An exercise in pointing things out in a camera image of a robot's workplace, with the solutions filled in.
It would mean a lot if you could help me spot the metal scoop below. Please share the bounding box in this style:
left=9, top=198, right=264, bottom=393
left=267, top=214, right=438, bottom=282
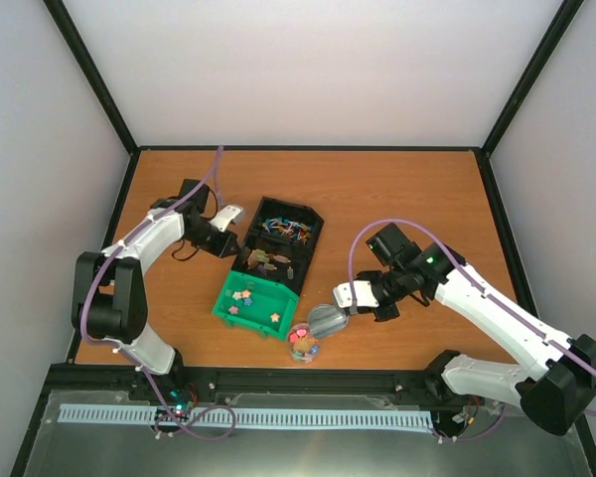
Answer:
left=307, top=304, right=350, bottom=339

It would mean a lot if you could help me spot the black plastic bin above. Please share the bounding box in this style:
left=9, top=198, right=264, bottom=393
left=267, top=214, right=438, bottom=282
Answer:
left=231, top=197, right=325, bottom=295

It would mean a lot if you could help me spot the green plastic bin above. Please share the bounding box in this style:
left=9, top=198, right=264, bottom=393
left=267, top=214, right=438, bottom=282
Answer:
left=212, top=271, right=299, bottom=341

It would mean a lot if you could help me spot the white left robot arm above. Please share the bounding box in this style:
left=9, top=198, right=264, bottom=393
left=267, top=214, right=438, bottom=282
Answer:
left=72, top=179, right=243, bottom=400

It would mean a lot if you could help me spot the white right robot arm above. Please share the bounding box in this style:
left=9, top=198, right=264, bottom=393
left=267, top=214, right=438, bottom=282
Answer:
left=350, top=220, right=596, bottom=435

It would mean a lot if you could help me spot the silver jar lid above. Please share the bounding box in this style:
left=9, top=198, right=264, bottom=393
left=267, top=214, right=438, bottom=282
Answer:
left=307, top=304, right=338, bottom=330

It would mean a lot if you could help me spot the clear plastic jar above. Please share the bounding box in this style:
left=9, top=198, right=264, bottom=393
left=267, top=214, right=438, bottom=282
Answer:
left=287, top=323, right=321, bottom=364

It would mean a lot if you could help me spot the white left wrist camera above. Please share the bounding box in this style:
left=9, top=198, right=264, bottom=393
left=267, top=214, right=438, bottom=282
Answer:
left=210, top=205, right=244, bottom=233

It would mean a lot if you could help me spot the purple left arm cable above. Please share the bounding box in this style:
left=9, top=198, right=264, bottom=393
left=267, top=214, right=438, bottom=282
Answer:
left=78, top=144, right=238, bottom=442

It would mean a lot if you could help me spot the light blue cable duct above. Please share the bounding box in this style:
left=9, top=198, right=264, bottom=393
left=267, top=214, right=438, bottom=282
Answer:
left=57, top=403, right=433, bottom=433

